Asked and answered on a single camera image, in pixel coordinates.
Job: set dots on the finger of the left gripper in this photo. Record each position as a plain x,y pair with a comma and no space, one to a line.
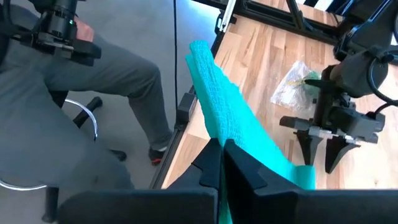
308,147
337,154

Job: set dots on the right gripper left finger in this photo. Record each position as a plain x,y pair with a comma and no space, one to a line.
186,199

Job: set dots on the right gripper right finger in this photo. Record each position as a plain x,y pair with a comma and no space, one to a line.
264,199

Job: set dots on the clear plastic bag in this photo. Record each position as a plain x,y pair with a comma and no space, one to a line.
289,90

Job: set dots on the teal elastic bandage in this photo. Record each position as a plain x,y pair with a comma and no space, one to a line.
224,109

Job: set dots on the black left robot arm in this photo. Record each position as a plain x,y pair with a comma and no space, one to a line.
360,71

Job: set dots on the person's shoe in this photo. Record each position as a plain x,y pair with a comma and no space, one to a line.
157,155

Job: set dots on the person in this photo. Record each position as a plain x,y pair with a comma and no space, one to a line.
37,124

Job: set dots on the person's hand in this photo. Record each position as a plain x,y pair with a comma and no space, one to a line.
84,32

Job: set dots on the silver edge bracket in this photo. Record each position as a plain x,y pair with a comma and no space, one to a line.
228,12

